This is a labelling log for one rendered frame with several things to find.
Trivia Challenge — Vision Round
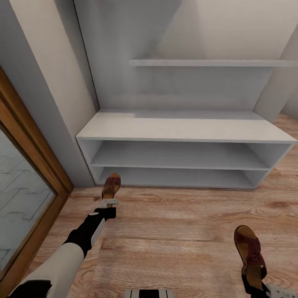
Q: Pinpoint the sandal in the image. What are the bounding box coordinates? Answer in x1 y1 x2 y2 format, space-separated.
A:
234 225 267 290
102 173 121 207

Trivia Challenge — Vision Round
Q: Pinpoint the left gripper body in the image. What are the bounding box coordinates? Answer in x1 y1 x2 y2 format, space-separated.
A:
95 207 116 221

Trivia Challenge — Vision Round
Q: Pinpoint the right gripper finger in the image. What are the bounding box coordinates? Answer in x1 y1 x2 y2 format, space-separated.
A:
262 282 270 292
241 275 256 294

